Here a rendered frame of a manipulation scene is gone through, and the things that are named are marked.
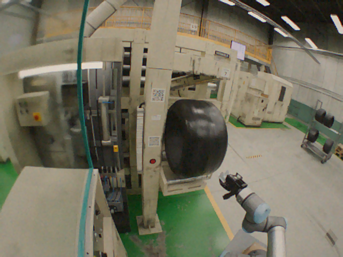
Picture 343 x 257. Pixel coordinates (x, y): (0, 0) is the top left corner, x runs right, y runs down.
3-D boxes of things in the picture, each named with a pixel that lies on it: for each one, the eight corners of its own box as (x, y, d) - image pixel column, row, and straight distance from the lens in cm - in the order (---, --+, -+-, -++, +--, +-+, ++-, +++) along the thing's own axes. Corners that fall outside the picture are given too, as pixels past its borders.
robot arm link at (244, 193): (251, 203, 79) (237, 209, 73) (245, 197, 81) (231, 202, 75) (258, 189, 74) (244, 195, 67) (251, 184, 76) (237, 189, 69)
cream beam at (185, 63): (163, 70, 105) (165, 50, 105) (156, 69, 129) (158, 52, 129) (230, 81, 133) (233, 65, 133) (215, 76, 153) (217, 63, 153)
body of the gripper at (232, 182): (236, 171, 81) (251, 183, 75) (231, 183, 86) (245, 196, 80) (225, 173, 76) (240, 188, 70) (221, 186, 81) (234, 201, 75)
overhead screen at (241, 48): (229, 55, 487) (232, 40, 498) (229, 55, 491) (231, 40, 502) (243, 60, 523) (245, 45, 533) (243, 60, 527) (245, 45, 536)
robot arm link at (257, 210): (254, 228, 72) (260, 216, 63) (238, 210, 75) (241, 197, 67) (268, 217, 76) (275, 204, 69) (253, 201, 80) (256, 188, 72)
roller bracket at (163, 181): (163, 192, 107) (164, 183, 100) (152, 159, 135) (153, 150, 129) (167, 191, 108) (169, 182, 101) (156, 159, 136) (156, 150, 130)
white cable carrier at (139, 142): (137, 173, 106) (137, 108, 81) (136, 168, 110) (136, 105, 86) (143, 172, 106) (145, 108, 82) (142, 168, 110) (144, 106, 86)
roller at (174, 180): (164, 184, 110) (165, 185, 106) (163, 178, 110) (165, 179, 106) (204, 178, 123) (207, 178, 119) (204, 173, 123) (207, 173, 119)
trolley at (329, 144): (323, 166, 596) (347, 113, 573) (298, 146, 628) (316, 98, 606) (328, 163, 661) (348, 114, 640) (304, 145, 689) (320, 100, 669)
